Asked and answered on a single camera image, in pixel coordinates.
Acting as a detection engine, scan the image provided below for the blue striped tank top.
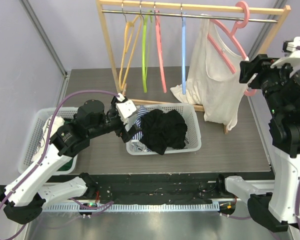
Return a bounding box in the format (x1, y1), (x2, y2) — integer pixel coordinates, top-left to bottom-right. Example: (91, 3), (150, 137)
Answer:
(131, 105), (151, 152)

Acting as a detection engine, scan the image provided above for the pink hanger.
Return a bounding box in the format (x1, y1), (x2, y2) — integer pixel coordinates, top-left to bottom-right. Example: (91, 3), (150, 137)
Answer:
(153, 3), (167, 93)
(206, 0), (258, 97)

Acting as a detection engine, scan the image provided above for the black tank top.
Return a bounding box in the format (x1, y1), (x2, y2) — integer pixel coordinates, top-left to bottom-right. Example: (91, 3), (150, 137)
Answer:
(140, 109), (188, 155)

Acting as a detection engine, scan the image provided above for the white tank top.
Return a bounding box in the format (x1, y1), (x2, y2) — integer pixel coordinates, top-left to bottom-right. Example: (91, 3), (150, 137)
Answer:
(170, 19), (248, 131)

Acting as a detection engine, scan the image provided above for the white basket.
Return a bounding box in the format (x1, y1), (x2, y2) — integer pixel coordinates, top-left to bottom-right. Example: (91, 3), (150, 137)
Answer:
(18, 107), (78, 176)
(126, 102), (202, 156)

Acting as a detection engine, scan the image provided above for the light blue hanger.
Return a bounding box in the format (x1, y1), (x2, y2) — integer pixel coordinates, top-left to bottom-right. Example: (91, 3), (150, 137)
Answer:
(180, 4), (186, 95)

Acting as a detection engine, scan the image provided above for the yellow hanger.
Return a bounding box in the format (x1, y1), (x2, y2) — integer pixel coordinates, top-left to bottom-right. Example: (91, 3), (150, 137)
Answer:
(118, 14), (143, 92)

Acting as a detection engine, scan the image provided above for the lime green hanger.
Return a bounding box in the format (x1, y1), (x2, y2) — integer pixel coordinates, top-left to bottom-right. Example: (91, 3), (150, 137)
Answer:
(141, 14), (153, 93)

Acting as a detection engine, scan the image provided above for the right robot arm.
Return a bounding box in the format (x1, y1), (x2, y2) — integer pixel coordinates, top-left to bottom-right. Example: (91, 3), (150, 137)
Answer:
(215, 53), (300, 233)

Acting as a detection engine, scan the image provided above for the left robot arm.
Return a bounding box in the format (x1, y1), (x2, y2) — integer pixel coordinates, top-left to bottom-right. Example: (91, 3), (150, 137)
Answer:
(0, 97), (140, 225)

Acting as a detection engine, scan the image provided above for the wooden clothes rack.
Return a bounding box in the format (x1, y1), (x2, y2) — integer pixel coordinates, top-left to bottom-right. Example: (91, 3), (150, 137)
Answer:
(96, 0), (291, 133)

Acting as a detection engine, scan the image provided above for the white printed garment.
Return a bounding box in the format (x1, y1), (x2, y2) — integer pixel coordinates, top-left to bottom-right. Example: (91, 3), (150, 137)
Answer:
(31, 116), (65, 162)

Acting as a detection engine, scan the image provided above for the dark green garment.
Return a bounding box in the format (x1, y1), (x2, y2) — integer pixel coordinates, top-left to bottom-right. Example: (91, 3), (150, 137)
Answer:
(58, 158), (74, 172)

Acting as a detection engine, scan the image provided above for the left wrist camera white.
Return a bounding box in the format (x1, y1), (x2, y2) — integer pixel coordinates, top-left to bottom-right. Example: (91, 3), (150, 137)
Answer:
(115, 93), (138, 125)

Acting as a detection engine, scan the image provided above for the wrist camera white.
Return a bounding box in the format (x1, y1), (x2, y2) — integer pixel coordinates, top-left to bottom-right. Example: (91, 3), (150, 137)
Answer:
(270, 36), (300, 69)
(115, 93), (138, 125)

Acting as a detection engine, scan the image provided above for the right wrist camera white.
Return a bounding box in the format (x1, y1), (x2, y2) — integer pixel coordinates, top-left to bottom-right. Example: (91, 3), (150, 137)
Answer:
(270, 36), (300, 69)

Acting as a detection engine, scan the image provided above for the white slotted cable duct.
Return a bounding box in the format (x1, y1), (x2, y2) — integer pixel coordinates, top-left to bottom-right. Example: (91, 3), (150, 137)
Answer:
(43, 201), (220, 213)

